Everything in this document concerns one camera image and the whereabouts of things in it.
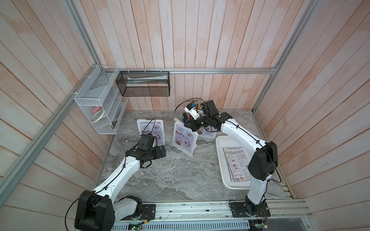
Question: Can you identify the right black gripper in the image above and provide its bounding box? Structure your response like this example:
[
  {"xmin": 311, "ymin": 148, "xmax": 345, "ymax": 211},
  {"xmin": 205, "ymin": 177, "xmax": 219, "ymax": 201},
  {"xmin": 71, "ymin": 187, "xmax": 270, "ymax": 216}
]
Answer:
[{"xmin": 183, "ymin": 117, "xmax": 211, "ymax": 132}]

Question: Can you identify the white menu holder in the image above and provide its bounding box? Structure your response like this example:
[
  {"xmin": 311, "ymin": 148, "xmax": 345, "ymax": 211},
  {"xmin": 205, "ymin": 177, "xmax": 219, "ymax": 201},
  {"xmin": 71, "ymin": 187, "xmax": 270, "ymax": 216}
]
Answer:
[
  {"xmin": 197, "ymin": 126, "xmax": 217, "ymax": 139},
  {"xmin": 172, "ymin": 118, "xmax": 198, "ymax": 157},
  {"xmin": 137, "ymin": 118, "xmax": 165, "ymax": 146}
]

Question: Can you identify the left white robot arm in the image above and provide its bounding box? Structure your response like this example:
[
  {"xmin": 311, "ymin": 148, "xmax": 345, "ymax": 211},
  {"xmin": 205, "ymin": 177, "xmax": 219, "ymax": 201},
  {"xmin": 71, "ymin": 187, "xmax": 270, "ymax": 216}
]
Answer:
[{"xmin": 74, "ymin": 133, "xmax": 166, "ymax": 231}]

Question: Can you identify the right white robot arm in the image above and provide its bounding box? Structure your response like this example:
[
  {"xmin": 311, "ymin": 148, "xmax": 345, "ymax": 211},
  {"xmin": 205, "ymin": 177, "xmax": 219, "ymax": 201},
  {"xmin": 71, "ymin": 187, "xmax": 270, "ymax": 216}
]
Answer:
[{"xmin": 185, "ymin": 100, "xmax": 278, "ymax": 217}]

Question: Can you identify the dim sum menu sheet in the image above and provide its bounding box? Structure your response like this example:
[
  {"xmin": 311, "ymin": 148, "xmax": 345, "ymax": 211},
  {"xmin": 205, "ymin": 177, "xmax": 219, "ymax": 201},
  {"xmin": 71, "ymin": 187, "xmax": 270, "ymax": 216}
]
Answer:
[{"xmin": 223, "ymin": 147, "xmax": 251, "ymax": 182}]

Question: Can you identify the blue stapler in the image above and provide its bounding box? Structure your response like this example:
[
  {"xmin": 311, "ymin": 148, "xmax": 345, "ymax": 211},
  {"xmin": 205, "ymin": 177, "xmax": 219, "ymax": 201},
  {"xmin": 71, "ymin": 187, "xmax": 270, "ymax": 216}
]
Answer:
[{"xmin": 182, "ymin": 113, "xmax": 188, "ymax": 123}]

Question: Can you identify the white plastic tray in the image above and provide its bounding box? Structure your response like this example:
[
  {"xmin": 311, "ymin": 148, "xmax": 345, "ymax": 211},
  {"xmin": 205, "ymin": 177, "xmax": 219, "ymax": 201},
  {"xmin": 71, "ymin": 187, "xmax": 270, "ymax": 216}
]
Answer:
[{"xmin": 216, "ymin": 135, "xmax": 265, "ymax": 190}]

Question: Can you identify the white tape roll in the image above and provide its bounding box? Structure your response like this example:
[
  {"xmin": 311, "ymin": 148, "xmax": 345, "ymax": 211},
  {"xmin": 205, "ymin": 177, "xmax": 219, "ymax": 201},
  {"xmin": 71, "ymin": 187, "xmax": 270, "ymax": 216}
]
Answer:
[{"xmin": 91, "ymin": 109, "xmax": 105, "ymax": 123}]

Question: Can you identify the pink eraser block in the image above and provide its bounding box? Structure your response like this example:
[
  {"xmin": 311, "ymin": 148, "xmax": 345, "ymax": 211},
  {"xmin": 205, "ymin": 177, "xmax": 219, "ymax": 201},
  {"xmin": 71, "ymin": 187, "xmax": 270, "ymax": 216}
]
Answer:
[{"xmin": 92, "ymin": 106, "xmax": 102, "ymax": 114}]

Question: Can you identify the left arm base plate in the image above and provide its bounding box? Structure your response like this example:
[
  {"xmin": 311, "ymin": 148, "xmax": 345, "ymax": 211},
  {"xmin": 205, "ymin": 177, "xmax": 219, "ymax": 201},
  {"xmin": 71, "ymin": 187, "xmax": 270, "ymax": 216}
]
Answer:
[{"xmin": 121, "ymin": 204, "xmax": 156, "ymax": 221}]

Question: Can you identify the black mesh wall basket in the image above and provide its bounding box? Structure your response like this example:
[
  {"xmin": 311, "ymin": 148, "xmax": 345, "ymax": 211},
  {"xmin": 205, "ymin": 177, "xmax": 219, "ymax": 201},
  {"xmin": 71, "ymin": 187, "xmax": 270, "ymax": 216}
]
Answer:
[{"xmin": 116, "ymin": 70, "xmax": 171, "ymax": 97}]

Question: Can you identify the white wire wall shelf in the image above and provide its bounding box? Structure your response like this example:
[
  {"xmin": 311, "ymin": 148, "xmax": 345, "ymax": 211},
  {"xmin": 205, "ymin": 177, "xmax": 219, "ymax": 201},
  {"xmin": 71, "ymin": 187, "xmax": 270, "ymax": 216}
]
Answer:
[{"xmin": 74, "ymin": 65, "xmax": 127, "ymax": 135}]

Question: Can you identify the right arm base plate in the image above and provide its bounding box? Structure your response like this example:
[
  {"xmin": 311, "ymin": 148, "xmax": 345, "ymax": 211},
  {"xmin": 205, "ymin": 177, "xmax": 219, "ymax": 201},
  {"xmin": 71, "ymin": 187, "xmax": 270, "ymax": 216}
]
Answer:
[{"xmin": 228, "ymin": 200, "xmax": 271, "ymax": 218}]

